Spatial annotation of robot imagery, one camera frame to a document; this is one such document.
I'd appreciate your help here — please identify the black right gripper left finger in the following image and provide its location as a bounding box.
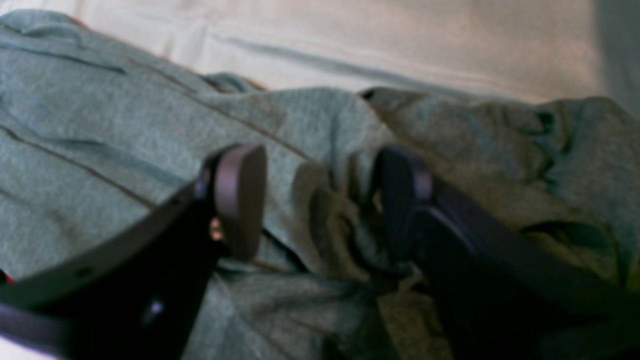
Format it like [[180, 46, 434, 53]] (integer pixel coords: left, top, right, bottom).
[[1, 143, 268, 360]]

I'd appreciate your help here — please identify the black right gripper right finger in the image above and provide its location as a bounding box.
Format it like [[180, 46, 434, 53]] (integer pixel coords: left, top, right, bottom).
[[373, 146, 640, 360]]

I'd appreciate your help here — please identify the dark green T-shirt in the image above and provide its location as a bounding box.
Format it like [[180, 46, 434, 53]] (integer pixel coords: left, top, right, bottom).
[[1, 9, 639, 360]]

